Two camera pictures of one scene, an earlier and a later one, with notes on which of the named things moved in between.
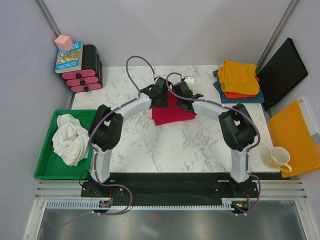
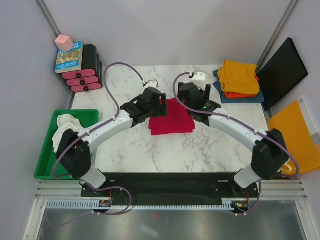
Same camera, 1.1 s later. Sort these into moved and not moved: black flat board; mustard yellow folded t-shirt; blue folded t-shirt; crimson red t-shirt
Moved: crimson red t-shirt
Not moved: blue folded t-shirt; mustard yellow folded t-shirt; black flat board
